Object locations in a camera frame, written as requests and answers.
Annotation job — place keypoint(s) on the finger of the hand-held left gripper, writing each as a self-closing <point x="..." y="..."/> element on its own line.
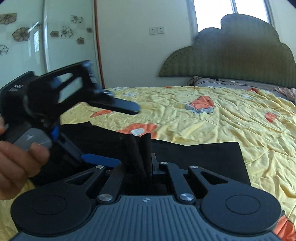
<point x="99" y="160"/>
<point x="124" y="107"/>

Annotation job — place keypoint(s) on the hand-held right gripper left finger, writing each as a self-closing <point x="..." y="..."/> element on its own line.
<point x="135" y="150"/>

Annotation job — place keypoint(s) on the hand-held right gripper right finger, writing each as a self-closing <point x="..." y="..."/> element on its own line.
<point x="145" y="150"/>

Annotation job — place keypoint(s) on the black pants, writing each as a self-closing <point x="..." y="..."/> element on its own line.
<point x="208" y="157"/>

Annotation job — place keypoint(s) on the person's left hand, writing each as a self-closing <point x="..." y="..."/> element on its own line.
<point x="16" y="166"/>

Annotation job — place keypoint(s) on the floral glass wardrobe door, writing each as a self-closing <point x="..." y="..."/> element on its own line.
<point x="20" y="58"/>
<point x="71" y="53"/>

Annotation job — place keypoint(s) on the yellow floral blanket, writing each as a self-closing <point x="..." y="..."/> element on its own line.
<point x="208" y="120"/>

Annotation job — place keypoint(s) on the grey pillow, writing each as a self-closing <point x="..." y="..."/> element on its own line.
<point x="208" y="81"/>

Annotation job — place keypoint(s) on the green padded headboard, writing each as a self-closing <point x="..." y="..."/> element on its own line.
<point x="231" y="53"/>

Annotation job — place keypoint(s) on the window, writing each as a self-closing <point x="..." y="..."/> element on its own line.
<point x="212" y="14"/>

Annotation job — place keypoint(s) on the pink cloth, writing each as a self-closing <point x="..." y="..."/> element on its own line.
<point x="286" y="92"/>

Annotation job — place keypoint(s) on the white wall socket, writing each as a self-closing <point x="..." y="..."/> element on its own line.
<point x="153" y="30"/>
<point x="161" y="30"/>

